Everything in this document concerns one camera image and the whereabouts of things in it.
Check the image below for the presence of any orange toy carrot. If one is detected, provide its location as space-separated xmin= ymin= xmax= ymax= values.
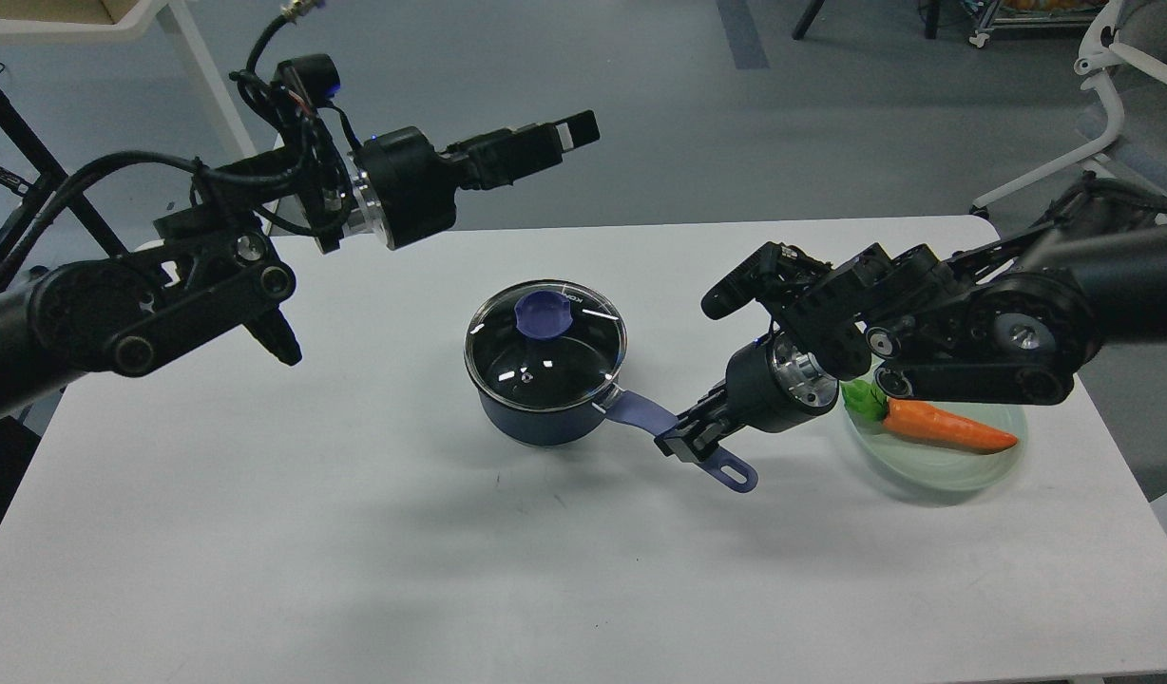
xmin=840 ymin=378 xmax=1019 ymax=453

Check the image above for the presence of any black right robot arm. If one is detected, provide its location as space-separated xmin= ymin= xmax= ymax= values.
xmin=654 ymin=173 xmax=1167 ymax=466

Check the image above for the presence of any dark blue saucepan purple handle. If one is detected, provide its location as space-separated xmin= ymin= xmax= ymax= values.
xmin=464 ymin=279 xmax=759 ymax=495

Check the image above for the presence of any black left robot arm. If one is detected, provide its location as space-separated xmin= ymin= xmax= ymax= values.
xmin=0 ymin=1 xmax=600 ymax=423

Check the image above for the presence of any glass lid purple knob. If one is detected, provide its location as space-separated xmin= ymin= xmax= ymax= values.
xmin=464 ymin=278 xmax=628 ymax=412

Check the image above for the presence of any wheeled cart base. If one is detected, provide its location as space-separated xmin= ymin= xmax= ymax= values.
xmin=960 ymin=1 xmax=1107 ymax=50

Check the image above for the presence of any white desk frame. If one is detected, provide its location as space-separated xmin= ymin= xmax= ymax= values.
xmin=0 ymin=1 xmax=258 ymax=162

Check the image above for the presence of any pale green plate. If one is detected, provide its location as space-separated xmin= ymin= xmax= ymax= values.
xmin=840 ymin=392 xmax=1026 ymax=493

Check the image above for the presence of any black table frame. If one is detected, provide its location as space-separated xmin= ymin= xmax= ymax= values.
xmin=0 ymin=57 xmax=132 ymax=295

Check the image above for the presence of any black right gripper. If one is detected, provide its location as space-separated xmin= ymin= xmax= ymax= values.
xmin=654 ymin=331 xmax=839 ymax=466

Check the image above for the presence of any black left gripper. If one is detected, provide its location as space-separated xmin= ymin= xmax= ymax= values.
xmin=354 ymin=111 xmax=601 ymax=251

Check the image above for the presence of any white office chair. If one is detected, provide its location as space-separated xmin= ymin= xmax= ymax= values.
xmin=970 ymin=1 xmax=1167 ymax=217

